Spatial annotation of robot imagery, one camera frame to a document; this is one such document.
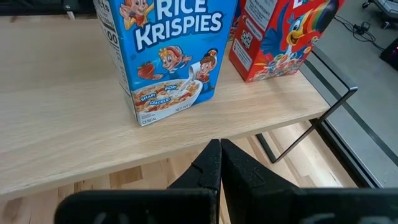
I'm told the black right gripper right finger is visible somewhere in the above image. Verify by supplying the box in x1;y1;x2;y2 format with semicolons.
220;138;398;224

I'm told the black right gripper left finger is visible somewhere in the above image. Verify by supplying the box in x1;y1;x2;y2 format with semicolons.
54;139;223;224

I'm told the blue Rice Krispies cereal box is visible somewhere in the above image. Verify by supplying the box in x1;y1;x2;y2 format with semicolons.
93;0;239;127

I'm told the red Froot Loops cereal box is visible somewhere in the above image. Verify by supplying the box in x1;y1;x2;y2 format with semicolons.
228;0;243;41
229;0;346;83

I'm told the black device red light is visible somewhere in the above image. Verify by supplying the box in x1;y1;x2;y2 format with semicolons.
379;37;398;71

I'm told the black metal table frame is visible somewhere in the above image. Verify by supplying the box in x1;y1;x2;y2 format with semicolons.
309;116;385;189

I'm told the wooden shelf black metal frame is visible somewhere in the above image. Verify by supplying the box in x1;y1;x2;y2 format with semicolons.
0;12;358;202

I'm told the black cable with plug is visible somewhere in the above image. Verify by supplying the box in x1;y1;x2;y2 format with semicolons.
334;14;386;52

